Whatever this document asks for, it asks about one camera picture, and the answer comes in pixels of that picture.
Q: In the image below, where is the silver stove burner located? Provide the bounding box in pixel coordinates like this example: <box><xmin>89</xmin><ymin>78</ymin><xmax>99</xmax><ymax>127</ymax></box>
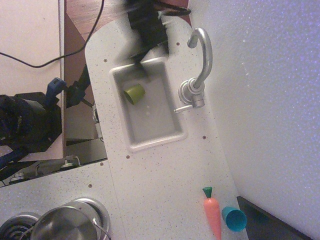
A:
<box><xmin>0</xmin><ymin>212</ymin><xmax>41</xmax><ymax>240</ymax></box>
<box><xmin>72</xmin><ymin>197</ymin><xmax>111</xmax><ymax>232</ymax></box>

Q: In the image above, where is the teal plastic cup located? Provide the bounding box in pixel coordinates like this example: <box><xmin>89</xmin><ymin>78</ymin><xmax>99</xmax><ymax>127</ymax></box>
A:
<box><xmin>222</xmin><ymin>206</ymin><xmax>248</xmax><ymax>232</ymax></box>

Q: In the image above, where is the silver stove burner left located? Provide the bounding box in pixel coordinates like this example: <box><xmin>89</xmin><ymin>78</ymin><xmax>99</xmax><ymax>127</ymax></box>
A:
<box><xmin>0</xmin><ymin>212</ymin><xmax>41</xmax><ymax>240</ymax></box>

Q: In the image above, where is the grey toy sink basin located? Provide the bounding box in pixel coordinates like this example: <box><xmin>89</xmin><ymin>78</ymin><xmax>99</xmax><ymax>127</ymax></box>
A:
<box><xmin>109</xmin><ymin>57</ymin><xmax>188</xmax><ymax>152</ymax></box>

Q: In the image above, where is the thin black cable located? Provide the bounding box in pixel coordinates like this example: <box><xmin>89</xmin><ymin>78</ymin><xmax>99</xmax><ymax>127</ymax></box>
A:
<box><xmin>0</xmin><ymin>0</ymin><xmax>106</xmax><ymax>69</ymax></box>

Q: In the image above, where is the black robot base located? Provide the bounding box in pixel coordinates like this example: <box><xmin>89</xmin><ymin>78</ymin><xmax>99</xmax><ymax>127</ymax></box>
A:
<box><xmin>0</xmin><ymin>92</ymin><xmax>62</xmax><ymax>181</ymax></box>

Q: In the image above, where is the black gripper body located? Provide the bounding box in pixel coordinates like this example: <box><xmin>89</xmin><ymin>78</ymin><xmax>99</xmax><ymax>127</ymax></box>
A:
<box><xmin>128</xmin><ymin>12</ymin><xmax>169</xmax><ymax>57</ymax></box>

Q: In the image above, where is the stainless steel pot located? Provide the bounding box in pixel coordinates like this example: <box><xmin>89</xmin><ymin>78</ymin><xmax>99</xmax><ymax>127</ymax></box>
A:
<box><xmin>30</xmin><ymin>201</ymin><xmax>112</xmax><ymax>240</ymax></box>

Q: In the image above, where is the silver curved faucet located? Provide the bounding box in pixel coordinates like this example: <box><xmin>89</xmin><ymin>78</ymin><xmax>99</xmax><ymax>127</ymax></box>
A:
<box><xmin>174</xmin><ymin>27</ymin><xmax>213</xmax><ymax>114</ymax></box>

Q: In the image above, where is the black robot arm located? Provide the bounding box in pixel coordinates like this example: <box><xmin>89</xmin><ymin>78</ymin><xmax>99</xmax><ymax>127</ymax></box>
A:
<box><xmin>123</xmin><ymin>0</ymin><xmax>169</xmax><ymax>72</ymax></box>

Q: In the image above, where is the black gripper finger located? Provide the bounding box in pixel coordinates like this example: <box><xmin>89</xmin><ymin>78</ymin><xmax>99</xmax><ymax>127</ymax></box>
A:
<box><xmin>129</xmin><ymin>51</ymin><xmax>148</xmax><ymax>72</ymax></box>

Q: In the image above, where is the blue clamp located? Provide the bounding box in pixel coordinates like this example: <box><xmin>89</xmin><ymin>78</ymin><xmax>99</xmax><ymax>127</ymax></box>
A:
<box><xmin>44</xmin><ymin>77</ymin><xmax>67</xmax><ymax>107</ymax></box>

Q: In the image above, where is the green plastic cup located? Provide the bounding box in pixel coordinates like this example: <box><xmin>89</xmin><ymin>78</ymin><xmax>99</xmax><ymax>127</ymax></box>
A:
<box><xmin>123</xmin><ymin>84</ymin><xmax>146</xmax><ymax>105</ymax></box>

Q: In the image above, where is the orange toy carrot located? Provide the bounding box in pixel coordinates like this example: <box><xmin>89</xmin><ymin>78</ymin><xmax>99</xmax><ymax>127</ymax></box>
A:
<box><xmin>202</xmin><ymin>186</ymin><xmax>222</xmax><ymax>240</ymax></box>

